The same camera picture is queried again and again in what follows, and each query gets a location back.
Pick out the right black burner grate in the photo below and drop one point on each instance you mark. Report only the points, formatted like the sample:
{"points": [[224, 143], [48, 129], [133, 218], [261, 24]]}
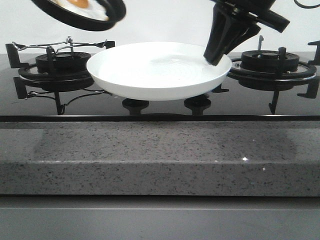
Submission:
{"points": [[276, 71]]}

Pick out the white plate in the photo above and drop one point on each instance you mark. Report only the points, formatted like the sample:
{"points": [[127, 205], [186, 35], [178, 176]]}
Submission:
{"points": [[156, 71]]}

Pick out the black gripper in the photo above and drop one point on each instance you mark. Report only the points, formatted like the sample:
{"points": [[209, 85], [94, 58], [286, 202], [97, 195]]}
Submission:
{"points": [[235, 21]]}

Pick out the left black burner grate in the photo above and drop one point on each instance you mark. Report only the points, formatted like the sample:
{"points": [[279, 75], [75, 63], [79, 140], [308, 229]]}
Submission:
{"points": [[55, 71]]}

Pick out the black glass stove top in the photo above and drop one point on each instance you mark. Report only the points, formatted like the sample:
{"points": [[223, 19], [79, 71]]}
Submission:
{"points": [[234, 100]]}

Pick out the black frying pan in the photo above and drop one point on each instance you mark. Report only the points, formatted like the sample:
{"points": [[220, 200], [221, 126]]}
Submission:
{"points": [[116, 11]]}

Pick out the black burner grate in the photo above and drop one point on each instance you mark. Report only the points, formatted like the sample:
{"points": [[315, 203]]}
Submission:
{"points": [[276, 71], [55, 71]]}

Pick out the fried egg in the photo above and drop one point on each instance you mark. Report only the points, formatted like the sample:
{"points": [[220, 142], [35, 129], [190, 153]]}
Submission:
{"points": [[86, 8]]}

